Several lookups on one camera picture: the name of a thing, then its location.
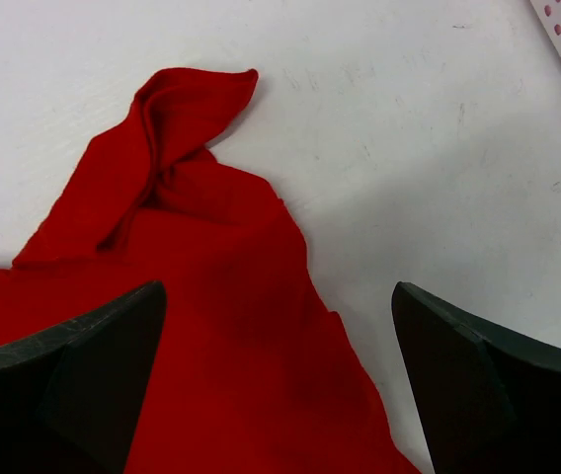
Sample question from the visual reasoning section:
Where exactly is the red t-shirt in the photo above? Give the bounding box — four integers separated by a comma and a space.
0, 68, 414, 473

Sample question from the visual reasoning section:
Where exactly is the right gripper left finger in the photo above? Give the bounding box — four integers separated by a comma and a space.
0, 281, 167, 473

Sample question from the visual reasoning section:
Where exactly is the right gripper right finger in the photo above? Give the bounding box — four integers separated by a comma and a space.
391, 282, 561, 473

